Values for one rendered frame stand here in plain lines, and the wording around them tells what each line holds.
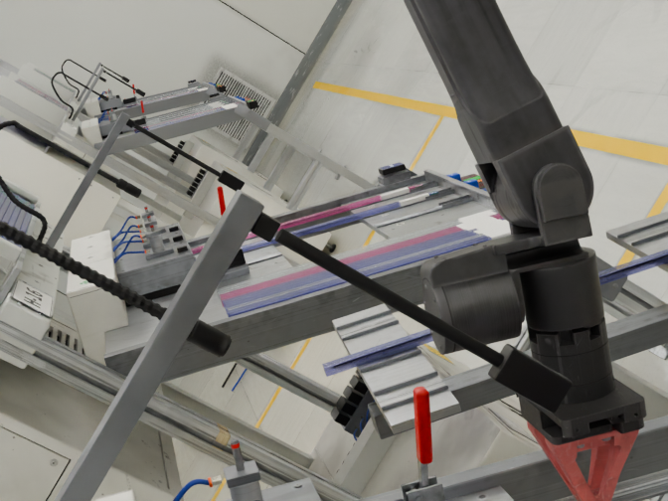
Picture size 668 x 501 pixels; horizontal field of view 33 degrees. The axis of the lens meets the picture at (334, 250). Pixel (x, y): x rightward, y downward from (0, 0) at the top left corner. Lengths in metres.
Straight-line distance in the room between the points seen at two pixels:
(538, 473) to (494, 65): 0.36
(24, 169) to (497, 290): 4.48
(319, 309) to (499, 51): 0.93
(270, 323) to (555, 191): 0.94
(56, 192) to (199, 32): 3.31
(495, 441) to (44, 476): 0.69
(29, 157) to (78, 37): 3.14
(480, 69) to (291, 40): 7.58
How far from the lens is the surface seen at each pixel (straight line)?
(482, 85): 0.81
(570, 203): 0.80
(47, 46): 8.26
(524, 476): 0.97
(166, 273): 1.97
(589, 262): 0.83
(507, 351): 0.66
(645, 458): 1.02
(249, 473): 0.81
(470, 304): 0.80
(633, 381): 1.33
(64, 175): 5.20
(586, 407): 0.84
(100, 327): 1.86
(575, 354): 0.83
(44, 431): 1.71
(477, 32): 0.81
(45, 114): 5.28
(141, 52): 8.26
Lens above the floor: 1.45
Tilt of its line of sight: 16 degrees down
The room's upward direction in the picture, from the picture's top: 60 degrees counter-clockwise
